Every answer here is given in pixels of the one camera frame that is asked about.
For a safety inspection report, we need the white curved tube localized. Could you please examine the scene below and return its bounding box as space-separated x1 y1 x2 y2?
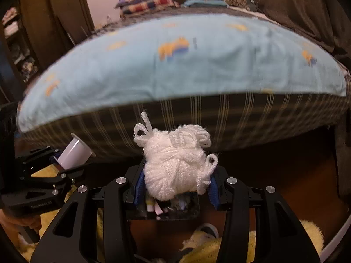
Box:
321 225 351 263

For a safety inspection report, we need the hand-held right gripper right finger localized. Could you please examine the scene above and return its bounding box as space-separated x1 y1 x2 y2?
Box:
207 167 321 263

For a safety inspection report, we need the shelf with clothes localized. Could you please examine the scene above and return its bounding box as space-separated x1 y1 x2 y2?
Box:
0 5 41 88

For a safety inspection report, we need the white cup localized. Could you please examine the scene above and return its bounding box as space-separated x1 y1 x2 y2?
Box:
56 133 96 170

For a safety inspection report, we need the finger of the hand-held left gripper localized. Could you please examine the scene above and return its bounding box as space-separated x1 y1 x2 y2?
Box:
22 162 92 190
15 146 61 181

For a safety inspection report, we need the light blue pillow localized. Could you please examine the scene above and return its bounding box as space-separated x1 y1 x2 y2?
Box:
181 0 228 8

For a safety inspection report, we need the brown wooden wardrobe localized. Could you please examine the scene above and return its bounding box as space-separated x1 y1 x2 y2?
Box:
19 0 95 69

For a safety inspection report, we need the plaid pillow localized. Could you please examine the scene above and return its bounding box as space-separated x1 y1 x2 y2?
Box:
121 0 180 15

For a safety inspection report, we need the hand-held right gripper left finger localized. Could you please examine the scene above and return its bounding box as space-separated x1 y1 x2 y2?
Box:
30 166 146 263

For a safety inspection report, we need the brown striped mattress cover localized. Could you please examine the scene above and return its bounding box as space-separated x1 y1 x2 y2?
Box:
19 88 351 165

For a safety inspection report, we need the person's left hand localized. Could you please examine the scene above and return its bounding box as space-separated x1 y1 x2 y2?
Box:
0 210 41 235

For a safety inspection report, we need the white yarn ball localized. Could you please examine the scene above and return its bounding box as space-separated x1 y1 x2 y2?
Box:
133 111 218 201

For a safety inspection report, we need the white round object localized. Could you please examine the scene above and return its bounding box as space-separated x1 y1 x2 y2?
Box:
196 223 220 239

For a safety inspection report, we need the brown curtain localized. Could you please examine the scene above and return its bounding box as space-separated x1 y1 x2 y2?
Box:
229 0 351 198

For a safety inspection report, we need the light blue printed sheet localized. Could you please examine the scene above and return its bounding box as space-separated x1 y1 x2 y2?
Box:
16 14 347 133

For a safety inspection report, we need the yellow fuzzy towel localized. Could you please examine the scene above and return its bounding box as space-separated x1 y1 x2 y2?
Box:
16 167 324 263

